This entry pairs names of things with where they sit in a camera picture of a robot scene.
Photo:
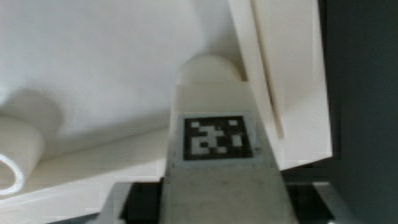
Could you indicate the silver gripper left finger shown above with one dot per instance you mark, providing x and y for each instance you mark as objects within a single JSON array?
[{"x": 132, "y": 204}]

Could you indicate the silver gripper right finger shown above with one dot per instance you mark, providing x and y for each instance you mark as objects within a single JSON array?
[{"x": 319, "y": 205}]

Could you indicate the white square tabletop tray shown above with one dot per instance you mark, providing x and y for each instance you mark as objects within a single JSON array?
[{"x": 91, "y": 56}]

